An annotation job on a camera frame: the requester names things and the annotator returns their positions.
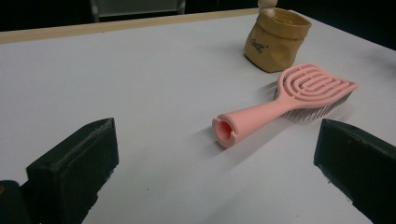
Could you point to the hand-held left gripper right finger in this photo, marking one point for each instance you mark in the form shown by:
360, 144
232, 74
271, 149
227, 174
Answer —
358, 158

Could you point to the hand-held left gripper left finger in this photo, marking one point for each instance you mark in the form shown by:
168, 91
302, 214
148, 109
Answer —
71, 168

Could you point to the pink hairbrush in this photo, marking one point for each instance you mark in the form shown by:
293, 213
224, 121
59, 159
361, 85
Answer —
249, 119

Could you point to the wooden round-headed stick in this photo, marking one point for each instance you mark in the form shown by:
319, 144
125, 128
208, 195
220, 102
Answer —
267, 4

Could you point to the grey metal frame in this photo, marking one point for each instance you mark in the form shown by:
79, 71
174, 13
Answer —
94, 9

